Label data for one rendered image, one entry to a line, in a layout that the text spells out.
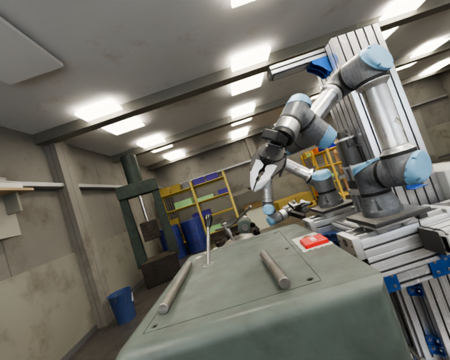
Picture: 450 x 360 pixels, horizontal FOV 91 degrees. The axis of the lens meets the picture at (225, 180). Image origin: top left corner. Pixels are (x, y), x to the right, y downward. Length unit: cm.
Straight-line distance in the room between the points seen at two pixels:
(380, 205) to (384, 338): 70
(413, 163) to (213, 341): 84
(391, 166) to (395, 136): 11
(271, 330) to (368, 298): 16
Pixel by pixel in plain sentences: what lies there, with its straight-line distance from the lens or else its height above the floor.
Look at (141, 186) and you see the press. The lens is 544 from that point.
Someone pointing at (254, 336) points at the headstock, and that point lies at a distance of 44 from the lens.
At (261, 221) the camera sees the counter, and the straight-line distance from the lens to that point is 710.
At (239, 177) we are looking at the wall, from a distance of 925.
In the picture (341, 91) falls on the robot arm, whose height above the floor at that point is 170.
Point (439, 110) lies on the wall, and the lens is 1295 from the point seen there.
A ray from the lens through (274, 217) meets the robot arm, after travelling 169.
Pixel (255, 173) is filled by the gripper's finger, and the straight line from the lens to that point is 61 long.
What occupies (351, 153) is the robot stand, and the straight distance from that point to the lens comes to 136.
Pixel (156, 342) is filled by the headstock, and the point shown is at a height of 125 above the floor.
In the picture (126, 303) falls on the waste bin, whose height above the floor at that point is 28.
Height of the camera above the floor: 146
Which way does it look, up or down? 3 degrees up
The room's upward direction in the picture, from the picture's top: 18 degrees counter-clockwise
